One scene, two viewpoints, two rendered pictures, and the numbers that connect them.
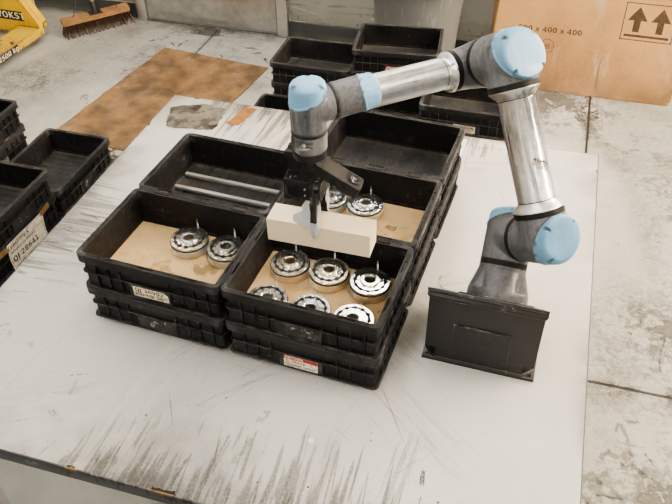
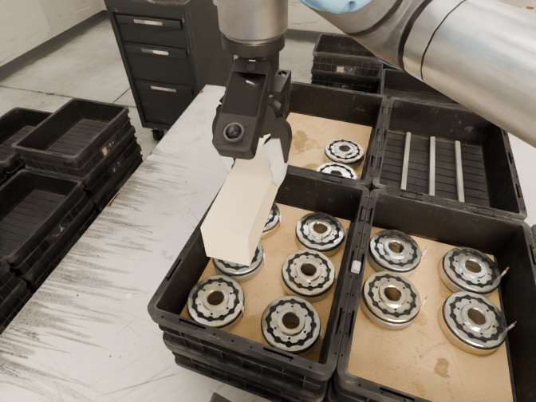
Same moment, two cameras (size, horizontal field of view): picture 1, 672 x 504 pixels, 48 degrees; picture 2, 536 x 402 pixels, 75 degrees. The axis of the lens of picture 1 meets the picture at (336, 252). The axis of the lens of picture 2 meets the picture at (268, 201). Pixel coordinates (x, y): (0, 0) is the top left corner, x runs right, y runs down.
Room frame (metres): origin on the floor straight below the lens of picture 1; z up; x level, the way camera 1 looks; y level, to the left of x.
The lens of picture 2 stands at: (1.34, -0.35, 1.44)
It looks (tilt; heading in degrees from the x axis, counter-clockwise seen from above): 46 degrees down; 89
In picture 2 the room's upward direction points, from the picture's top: straight up
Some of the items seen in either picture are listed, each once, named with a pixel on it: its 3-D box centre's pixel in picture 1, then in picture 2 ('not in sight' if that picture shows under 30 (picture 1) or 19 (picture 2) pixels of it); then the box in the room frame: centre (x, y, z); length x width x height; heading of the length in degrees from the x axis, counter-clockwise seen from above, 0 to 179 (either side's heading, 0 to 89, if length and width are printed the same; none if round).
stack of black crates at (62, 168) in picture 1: (62, 192); not in sight; (2.53, 1.13, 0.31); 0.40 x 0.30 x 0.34; 163
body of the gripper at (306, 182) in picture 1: (307, 172); (256, 80); (1.34, 0.06, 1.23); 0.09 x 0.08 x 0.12; 73
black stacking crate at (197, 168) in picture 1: (227, 188); (435, 166); (1.78, 0.31, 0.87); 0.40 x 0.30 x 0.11; 70
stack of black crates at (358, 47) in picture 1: (396, 83); not in sight; (3.31, -0.31, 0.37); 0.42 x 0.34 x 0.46; 73
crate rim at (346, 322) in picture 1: (319, 271); (273, 243); (1.36, 0.04, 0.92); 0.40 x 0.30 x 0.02; 70
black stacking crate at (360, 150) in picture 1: (389, 158); not in sight; (1.93, -0.17, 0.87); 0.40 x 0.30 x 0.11; 70
